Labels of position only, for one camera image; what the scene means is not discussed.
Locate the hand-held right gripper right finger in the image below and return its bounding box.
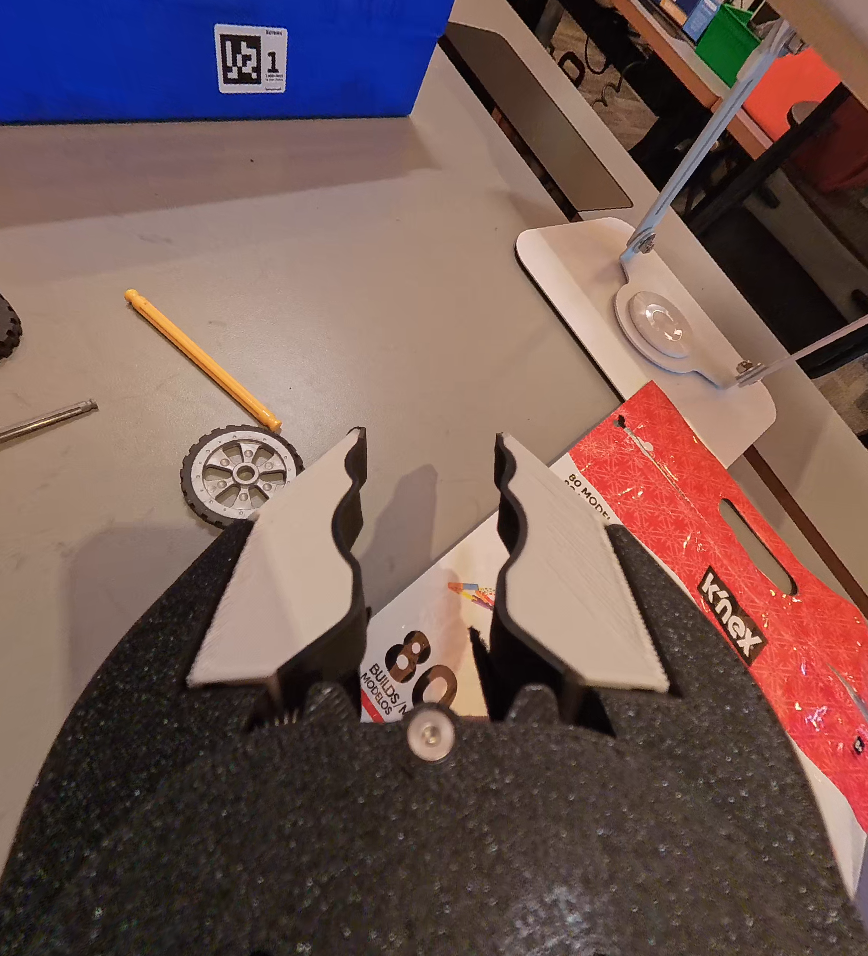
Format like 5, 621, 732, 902
492, 432, 671, 692

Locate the dark brown desk panel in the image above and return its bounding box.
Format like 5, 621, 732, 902
445, 21, 634, 221

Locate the grey plastic rod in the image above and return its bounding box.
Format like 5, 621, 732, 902
0, 399, 99, 453

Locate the orange storage bin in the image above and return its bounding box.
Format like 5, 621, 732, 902
744, 48, 868, 195

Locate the grey metal stand bracket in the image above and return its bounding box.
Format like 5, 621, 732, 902
613, 18, 868, 389

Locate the blue plastic storage bin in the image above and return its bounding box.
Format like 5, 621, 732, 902
0, 0, 456, 125

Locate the red white instruction booklet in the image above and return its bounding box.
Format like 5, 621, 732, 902
359, 381, 868, 897

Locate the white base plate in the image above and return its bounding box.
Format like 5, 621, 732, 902
515, 217, 777, 464

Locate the green storage bin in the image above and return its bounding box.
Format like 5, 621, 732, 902
695, 3, 762, 87

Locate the yellow plastic rod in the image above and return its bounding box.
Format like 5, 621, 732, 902
124, 289, 283, 433

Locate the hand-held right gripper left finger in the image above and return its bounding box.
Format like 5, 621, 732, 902
185, 426, 370, 692

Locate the small grey wheel black tyre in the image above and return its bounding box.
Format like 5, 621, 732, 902
180, 424, 306, 531

